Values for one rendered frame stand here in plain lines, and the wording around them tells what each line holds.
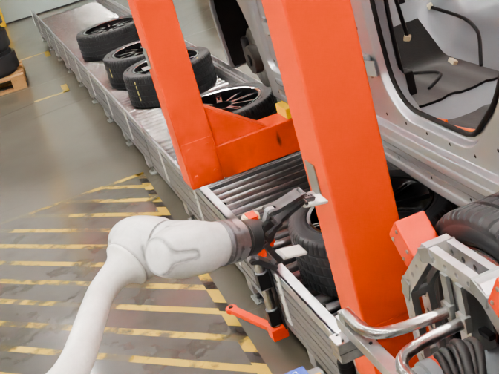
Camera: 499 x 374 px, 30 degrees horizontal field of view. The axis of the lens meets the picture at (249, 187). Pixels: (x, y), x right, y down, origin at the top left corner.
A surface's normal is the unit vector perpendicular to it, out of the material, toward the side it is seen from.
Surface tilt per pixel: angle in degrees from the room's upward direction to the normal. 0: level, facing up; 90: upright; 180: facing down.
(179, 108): 90
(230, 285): 0
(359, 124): 90
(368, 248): 90
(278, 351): 0
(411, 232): 45
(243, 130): 90
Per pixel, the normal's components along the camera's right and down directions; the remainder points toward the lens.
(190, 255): 0.54, 0.08
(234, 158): 0.32, 0.28
